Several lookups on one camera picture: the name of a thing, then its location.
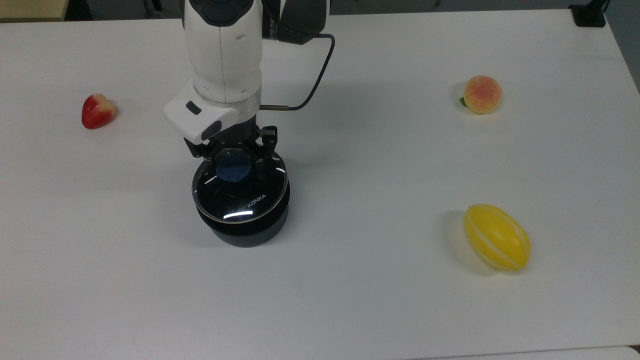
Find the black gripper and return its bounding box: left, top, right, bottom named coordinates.
left=183, top=113, right=279, bottom=162

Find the glass lid with blue knob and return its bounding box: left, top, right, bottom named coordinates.
left=191, top=147, right=290, bottom=224

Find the red strawberry-like toy fruit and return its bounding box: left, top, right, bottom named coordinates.
left=81, top=93, right=117, bottom=131

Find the brown wooden cabinet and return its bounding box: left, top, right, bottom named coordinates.
left=0, top=0, right=69, bottom=22

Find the orange pink toy peach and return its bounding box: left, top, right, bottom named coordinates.
left=459, top=75, right=503, bottom=116

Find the yellow striped toy melon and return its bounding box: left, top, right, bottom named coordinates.
left=462, top=203, right=532, bottom=273

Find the black table clamp base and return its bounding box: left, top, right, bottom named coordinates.
left=569, top=0, right=608, bottom=28

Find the dark saucepan with blue handle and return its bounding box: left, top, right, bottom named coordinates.
left=192, top=150, right=292, bottom=249

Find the dark blue gripper cable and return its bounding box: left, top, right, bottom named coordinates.
left=260, top=33, right=336, bottom=112

